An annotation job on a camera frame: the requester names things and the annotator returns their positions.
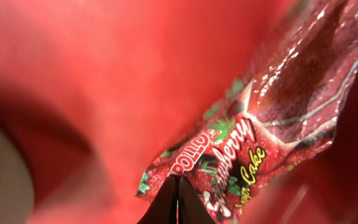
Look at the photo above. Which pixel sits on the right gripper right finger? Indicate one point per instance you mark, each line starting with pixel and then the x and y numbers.
pixel 190 208

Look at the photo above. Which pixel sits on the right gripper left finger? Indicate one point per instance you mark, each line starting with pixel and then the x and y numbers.
pixel 163 209

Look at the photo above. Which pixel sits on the red snack wrapper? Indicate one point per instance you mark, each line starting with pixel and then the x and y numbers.
pixel 281 112

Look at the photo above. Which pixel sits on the green bowl with food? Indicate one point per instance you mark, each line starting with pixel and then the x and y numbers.
pixel 16 187

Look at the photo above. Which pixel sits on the red plastic tray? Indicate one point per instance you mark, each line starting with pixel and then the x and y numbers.
pixel 92 91

